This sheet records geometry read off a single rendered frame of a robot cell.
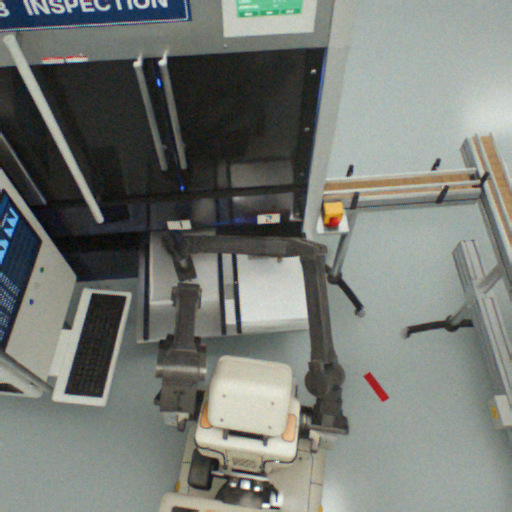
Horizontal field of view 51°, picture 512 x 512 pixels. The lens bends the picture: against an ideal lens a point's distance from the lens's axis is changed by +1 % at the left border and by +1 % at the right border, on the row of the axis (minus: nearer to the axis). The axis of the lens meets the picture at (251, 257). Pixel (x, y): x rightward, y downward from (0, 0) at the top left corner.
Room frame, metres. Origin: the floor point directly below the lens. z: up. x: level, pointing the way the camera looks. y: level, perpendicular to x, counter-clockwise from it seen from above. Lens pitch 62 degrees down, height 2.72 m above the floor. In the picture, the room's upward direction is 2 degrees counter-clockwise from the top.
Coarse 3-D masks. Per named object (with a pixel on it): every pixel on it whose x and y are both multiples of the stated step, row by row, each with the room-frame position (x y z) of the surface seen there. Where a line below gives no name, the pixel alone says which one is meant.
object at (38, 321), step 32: (0, 192) 0.90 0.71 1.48; (0, 224) 0.82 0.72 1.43; (32, 224) 0.93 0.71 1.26; (0, 256) 0.75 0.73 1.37; (32, 256) 0.84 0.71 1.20; (0, 288) 0.68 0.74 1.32; (32, 288) 0.76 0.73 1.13; (64, 288) 0.87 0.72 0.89; (0, 320) 0.60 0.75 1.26; (32, 320) 0.68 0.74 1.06; (64, 320) 0.77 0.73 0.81; (32, 352) 0.59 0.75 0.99; (0, 384) 0.48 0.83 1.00
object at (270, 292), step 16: (240, 256) 0.99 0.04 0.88; (240, 272) 0.92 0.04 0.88; (256, 272) 0.92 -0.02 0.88; (272, 272) 0.92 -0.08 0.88; (288, 272) 0.91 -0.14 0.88; (240, 288) 0.84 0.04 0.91; (256, 288) 0.85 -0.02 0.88; (272, 288) 0.85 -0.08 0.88; (288, 288) 0.85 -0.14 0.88; (304, 288) 0.84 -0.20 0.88; (240, 304) 0.77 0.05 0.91; (256, 304) 0.78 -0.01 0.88; (272, 304) 0.78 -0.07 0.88; (288, 304) 0.78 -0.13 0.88; (304, 304) 0.78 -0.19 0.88; (256, 320) 0.71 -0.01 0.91; (272, 320) 0.71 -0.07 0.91; (288, 320) 0.71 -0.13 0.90; (304, 320) 0.71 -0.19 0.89
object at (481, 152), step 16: (464, 144) 1.50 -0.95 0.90; (480, 144) 1.44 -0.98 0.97; (496, 144) 1.44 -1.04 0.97; (464, 160) 1.45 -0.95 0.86; (480, 160) 1.39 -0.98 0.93; (496, 160) 1.39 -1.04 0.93; (480, 176) 1.30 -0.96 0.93; (496, 176) 1.30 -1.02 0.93; (496, 192) 1.20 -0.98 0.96; (480, 208) 1.20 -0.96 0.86; (496, 208) 1.15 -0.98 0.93; (496, 224) 1.07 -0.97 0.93; (496, 240) 1.02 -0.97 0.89; (496, 256) 0.97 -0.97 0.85
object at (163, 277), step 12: (192, 228) 1.13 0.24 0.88; (204, 228) 1.13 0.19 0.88; (156, 240) 1.08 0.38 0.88; (156, 252) 1.02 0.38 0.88; (168, 252) 1.02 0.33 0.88; (156, 264) 0.97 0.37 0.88; (168, 264) 0.97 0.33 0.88; (204, 264) 0.96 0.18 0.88; (216, 264) 0.95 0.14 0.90; (156, 276) 0.91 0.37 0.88; (168, 276) 0.91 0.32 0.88; (204, 276) 0.91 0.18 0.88; (216, 276) 0.90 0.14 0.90; (156, 288) 0.86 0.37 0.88; (168, 288) 0.86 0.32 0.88; (204, 288) 0.86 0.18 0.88; (216, 288) 0.86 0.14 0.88; (156, 300) 0.80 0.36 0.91; (168, 300) 0.80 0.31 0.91; (204, 300) 0.80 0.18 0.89
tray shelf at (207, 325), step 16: (256, 224) 1.14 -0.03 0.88; (272, 224) 1.14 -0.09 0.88; (288, 224) 1.13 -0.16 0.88; (144, 240) 1.08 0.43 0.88; (144, 256) 1.01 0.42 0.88; (224, 256) 1.00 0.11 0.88; (224, 272) 0.92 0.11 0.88; (160, 304) 0.80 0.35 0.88; (208, 304) 0.79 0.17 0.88; (160, 320) 0.73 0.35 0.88; (208, 320) 0.73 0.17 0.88; (160, 336) 0.67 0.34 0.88; (208, 336) 0.67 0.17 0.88; (224, 336) 0.67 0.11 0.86
